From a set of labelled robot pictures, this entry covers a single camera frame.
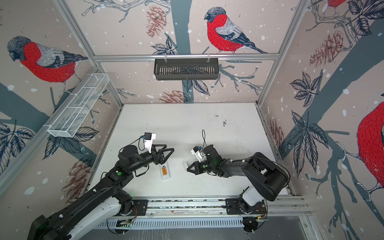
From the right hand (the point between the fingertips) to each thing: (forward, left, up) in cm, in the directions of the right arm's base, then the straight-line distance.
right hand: (187, 171), depth 82 cm
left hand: (+3, +8, +19) cm, 21 cm away
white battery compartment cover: (+3, +1, 0) cm, 3 cm away
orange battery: (0, +14, -1) cm, 14 cm away
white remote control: (+4, +13, 0) cm, 14 cm away
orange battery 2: (0, +13, -1) cm, 13 cm away
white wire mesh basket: (+22, +58, +31) cm, 69 cm away
